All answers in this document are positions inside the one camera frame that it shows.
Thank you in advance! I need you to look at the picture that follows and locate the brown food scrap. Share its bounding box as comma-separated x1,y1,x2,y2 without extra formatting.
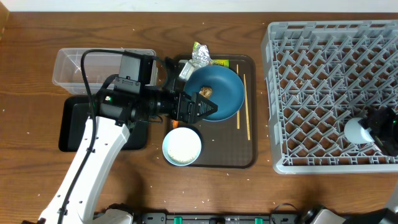
199,86,213,99

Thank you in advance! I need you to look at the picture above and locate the dark blue plate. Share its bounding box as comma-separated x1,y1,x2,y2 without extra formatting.
184,65,245,121

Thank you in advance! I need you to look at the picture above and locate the light blue cup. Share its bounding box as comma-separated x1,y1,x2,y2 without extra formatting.
344,118,374,144

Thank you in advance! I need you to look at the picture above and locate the light blue rice bowl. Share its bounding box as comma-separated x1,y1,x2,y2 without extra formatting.
162,128,202,166

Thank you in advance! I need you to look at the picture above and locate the wooden chopstick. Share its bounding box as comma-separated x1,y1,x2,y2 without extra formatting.
236,64,240,129
243,74,251,141

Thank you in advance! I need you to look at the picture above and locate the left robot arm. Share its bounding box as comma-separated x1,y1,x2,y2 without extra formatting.
37,90,218,224

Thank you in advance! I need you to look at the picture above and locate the grey plastic dishwasher rack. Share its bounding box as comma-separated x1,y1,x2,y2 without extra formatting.
261,21,397,174

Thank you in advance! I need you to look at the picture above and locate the black waste tray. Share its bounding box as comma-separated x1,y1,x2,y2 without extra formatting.
58,95,147,152

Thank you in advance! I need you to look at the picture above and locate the orange carrot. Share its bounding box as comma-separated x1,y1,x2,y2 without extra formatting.
172,120,178,128

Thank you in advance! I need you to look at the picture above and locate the crumpled aluminium foil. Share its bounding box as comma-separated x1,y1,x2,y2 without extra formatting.
192,42,211,68

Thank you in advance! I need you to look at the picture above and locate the yellow green candy wrapper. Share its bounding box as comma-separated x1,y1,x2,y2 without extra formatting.
209,59,229,68

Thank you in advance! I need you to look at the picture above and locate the clear plastic bin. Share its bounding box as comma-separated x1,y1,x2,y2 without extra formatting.
52,48,157,95

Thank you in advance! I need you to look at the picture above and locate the black rail at table edge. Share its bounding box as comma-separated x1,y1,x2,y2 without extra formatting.
93,202,398,224

